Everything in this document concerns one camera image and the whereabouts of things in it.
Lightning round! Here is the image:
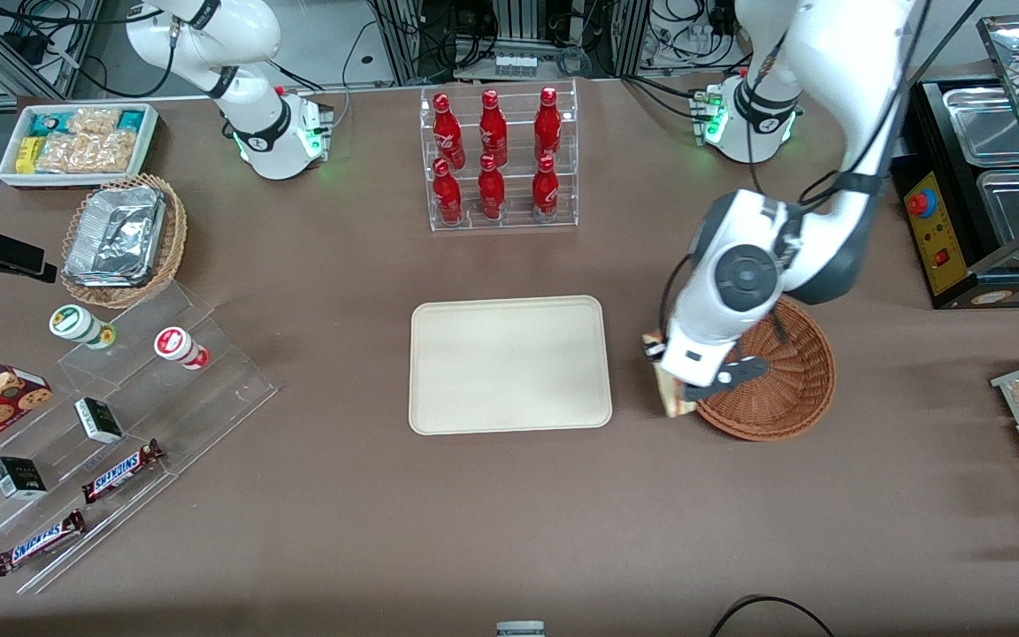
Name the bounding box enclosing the triangular sandwich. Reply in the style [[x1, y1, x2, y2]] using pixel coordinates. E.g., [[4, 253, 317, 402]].
[[641, 331, 699, 419]]

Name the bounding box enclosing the brown round wicker basket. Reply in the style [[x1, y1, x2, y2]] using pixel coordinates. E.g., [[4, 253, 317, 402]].
[[693, 295, 837, 442]]

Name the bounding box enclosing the cream plastic tray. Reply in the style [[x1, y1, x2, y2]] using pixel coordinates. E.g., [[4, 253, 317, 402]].
[[409, 295, 614, 436]]

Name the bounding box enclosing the light oval wicker basket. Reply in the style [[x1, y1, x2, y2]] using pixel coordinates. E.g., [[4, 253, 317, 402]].
[[60, 173, 188, 310]]

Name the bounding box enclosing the aluminium foil tray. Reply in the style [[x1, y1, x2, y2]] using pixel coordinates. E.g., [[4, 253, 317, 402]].
[[64, 186, 166, 288]]

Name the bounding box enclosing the clear acrylic bottle rack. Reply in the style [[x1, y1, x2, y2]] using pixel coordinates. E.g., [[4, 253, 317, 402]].
[[419, 78, 579, 233]]

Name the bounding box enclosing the red cola bottle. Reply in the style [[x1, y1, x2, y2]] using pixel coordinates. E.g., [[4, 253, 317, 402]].
[[479, 89, 509, 167], [534, 87, 562, 162], [532, 156, 560, 223], [433, 159, 464, 225], [433, 93, 466, 169], [478, 155, 507, 221]]

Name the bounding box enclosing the black food warmer yellow panel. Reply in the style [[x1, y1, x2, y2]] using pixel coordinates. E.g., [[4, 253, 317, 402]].
[[892, 13, 1019, 311]]

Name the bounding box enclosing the clear acrylic stepped stand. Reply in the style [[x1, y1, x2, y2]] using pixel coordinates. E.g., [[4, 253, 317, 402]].
[[0, 281, 279, 595]]

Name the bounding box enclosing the red cap drink bottle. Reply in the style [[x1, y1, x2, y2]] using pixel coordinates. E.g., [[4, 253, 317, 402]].
[[154, 326, 211, 371]]

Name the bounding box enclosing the Snickers bar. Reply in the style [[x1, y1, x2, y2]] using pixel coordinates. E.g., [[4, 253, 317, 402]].
[[0, 510, 88, 578], [81, 439, 165, 505]]

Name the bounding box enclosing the small black box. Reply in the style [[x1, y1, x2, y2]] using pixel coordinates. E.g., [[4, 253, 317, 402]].
[[0, 457, 49, 502], [74, 397, 125, 445]]

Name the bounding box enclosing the green cap drink bottle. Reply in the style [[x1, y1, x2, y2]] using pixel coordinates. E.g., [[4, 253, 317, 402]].
[[49, 304, 118, 351]]

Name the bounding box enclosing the clear cracker bag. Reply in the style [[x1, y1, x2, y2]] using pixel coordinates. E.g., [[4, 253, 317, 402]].
[[36, 131, 137, 174], [67, 108, 122, 136]]

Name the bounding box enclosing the white snack bin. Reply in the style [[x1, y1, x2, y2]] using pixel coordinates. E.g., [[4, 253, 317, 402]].
[[0, 103, 162, 191]]

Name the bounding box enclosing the grey wrist camera black mount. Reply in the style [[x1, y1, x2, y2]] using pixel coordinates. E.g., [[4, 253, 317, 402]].
[[684, 356, 769, 402]]

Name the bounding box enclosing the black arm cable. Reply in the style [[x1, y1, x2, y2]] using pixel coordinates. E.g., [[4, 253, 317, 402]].
[[656, 0, 988, 350]]

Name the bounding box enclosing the black looped cable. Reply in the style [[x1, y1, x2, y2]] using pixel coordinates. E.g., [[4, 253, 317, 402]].
[[708, 595, 839, 637]]

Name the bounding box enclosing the aluminium frame rack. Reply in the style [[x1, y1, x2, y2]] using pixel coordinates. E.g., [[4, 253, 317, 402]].
[[368, 0, 654, 82]]

